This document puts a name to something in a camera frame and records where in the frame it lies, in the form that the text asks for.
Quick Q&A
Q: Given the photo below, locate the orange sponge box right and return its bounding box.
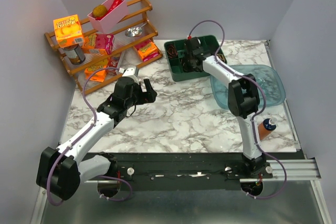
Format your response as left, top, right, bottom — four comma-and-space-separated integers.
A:
133, 39, 159, 62

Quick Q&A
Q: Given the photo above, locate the rolled dark orange tie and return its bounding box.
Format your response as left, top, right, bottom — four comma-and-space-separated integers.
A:
166, 44, 178, 59

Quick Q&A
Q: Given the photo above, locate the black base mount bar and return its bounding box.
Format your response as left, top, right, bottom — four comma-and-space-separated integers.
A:
86, 152, 274, 191

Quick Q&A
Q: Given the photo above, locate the red chili pepper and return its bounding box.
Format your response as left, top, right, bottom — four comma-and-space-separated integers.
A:
95, 0, 123, 20

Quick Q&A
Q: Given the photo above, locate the green divided organizer tray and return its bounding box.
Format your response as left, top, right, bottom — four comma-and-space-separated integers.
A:
164, 35, 219, 82

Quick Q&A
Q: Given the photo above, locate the red white small box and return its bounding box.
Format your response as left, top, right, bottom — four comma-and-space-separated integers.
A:
107, 55, 123, 76

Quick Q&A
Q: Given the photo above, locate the pink scrub sponge box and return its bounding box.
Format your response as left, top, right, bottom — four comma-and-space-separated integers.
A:
81, 33, 114, 55

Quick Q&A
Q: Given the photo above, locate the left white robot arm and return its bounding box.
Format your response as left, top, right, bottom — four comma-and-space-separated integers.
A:
36, 76, 157, 206

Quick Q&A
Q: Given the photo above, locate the wooden tiered rack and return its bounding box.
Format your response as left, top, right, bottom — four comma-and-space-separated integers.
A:
44, 0, 163, 96

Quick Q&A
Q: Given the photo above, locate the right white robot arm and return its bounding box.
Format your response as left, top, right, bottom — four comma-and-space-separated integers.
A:
184, 36, 266, 178

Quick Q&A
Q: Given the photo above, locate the brown round fruit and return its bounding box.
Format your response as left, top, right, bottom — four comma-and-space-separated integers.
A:
92, 5, 108, 19

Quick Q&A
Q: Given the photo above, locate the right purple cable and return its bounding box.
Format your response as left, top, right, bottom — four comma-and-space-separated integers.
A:
187, 19, 288, 200

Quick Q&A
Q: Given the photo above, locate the metal spoon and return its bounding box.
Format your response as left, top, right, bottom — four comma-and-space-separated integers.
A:
124, 23, 146, 38

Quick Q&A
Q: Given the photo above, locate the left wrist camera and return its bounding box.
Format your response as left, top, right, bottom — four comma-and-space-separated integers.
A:
119, 66, 139, 84

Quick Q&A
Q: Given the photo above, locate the rolled tan patterned tie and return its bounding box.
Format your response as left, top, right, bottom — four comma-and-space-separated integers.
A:
217, 54, 227, 63

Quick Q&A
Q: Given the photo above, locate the aluminium rail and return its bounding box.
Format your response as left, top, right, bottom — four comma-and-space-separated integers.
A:
239, 158, 322, 183

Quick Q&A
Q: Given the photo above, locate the purple cable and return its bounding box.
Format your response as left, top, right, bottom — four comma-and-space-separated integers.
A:
46, 67, 133, 206
187, 19, 288, 200

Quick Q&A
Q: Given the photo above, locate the teal plastic tub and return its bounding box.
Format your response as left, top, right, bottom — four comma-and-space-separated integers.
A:
209, 64, 286, 110

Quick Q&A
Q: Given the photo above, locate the orange scrub daddy box top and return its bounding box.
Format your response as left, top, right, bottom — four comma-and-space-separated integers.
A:
53, 15, 84, 48

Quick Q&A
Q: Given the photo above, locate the orange sponge box bottom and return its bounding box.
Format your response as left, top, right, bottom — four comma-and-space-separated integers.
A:
85, 59, 109, 82

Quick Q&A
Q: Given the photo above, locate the dark glass jar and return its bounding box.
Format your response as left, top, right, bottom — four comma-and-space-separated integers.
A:
63, 44, 86, 65

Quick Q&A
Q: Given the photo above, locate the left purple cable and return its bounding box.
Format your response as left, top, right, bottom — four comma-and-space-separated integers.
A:
46, 67, 133, 206

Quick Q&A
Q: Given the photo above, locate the orange bottle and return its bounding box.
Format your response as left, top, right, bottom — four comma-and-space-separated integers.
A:
258, 118, 277, 141

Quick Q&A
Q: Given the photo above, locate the orange sponge box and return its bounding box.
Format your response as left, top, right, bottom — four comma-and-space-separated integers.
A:
85, 59, 109, 82
133, 39, 159, 62

